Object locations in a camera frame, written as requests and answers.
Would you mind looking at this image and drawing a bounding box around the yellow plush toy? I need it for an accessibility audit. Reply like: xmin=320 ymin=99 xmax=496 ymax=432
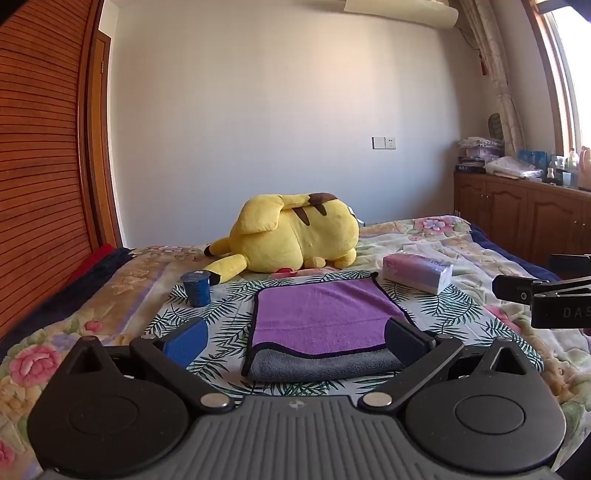
xmin=204 ymin=191 xmax=360 ymax=285

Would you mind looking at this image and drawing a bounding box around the leaf print cloth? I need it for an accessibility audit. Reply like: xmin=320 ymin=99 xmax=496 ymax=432
xmin=142 ymin=270 xmax=546 ymax=398

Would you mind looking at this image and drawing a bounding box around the dark blue blanket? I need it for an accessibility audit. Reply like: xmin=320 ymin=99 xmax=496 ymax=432
xmin=468 ymin=222 xmax=561 ymax=283

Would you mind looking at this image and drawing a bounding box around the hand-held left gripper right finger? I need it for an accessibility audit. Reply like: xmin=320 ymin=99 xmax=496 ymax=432
xmin=359 ymin=318 xmax=533 ymax=411

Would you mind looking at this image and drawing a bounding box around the wooden door frame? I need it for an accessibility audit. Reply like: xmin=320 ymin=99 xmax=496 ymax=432
xmin=85 ymin=32 xmax=123 ymax=250

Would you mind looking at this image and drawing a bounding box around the stack of folded cloths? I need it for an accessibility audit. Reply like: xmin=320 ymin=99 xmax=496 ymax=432
xmin=456 ymin=136 xmax=505 ymax=168

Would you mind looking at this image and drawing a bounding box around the blue cup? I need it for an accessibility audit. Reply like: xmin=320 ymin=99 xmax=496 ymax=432
xmin=180 ymin=270 xmax=212 ymax=308

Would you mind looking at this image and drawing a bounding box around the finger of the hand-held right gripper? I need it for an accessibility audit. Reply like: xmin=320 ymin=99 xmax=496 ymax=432
xmin=548 ymin=253 xmax=591 ymax=280
xmin=492 ymin=274 xmax=562 ymax=304

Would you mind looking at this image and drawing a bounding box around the white plastic bag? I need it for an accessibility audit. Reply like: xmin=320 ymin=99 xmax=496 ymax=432
xmin=483 ymin=156 xmax=544 ymax=180

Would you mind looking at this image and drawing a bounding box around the wooden slatted wardrobe door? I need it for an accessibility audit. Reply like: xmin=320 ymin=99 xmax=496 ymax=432
xmin=0 ymin=0 xmax=123 ymax=342

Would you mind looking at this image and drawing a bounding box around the floral curtain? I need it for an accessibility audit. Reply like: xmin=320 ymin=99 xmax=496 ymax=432
xmin=459 ymin=0 xmax=526 ymax=157

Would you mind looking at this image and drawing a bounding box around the window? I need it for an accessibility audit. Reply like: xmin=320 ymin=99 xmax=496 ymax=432
xmin=533 ymin=0 xmax=591 ymax=160

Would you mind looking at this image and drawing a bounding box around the white air conditioner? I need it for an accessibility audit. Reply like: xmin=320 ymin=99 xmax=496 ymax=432
xmin=343 ymin=0 xmax=461 ymax=31

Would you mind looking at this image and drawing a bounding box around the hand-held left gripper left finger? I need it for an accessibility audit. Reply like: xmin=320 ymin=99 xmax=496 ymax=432
xmin=65 ymin=318 xmax=235 ymax=411

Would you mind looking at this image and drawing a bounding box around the group of bottles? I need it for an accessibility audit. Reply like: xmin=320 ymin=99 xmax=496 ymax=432
xmin=517 ymin=145 xmax=591 ymax=190

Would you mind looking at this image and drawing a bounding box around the pink tissue pack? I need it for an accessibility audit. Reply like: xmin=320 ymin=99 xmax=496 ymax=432
xmin=382 ymin=252 xmax=454 ymax=295

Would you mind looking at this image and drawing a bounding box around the red cloth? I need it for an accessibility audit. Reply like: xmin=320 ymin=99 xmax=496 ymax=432
xmin=68 ymin=243 xmax=117 ymax=283

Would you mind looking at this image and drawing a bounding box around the wooden cabinet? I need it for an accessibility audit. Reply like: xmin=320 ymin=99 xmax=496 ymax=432
xmin=453 ymin=170 xmax=591 ymax=269

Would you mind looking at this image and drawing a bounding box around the purple and grey towel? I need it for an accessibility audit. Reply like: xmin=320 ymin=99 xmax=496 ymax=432
xmin=241 ymin=272 xmax=419 ymax=383

